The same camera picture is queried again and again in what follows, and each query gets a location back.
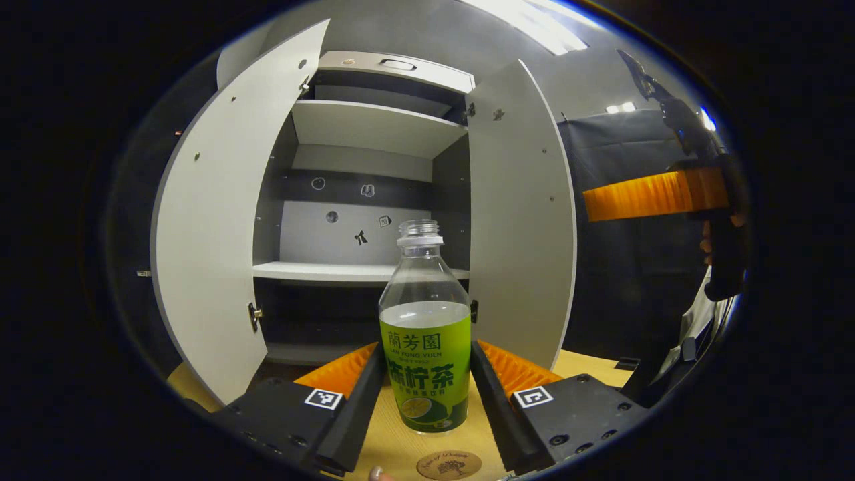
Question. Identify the black backdrop cloth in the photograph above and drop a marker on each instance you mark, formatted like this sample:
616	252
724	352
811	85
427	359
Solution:
628	280

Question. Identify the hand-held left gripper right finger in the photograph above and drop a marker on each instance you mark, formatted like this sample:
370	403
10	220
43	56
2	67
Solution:
497	414

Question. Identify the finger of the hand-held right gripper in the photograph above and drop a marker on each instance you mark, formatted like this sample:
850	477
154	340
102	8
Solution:
648	194

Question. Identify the ceiling light panel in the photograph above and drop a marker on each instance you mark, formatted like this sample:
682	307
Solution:
534	23

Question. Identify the round wooden coaster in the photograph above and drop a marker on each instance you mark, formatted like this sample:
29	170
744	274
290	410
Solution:
449	465

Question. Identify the green label plastic bottle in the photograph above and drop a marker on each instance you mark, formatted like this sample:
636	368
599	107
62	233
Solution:
424	361

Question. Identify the white cabinet door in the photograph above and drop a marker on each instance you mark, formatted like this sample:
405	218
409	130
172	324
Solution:
521	220
227	220

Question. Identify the small ceiling light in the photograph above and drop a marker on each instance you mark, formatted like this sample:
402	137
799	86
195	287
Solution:
620	107

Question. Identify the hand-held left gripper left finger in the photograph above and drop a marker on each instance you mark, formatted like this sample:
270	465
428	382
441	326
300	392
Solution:
354	421

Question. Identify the grey white cabinet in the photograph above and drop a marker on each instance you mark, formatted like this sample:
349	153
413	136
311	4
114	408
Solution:
274	220

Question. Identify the white cabinet shelf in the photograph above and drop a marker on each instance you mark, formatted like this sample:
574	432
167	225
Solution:
374	127
314	270

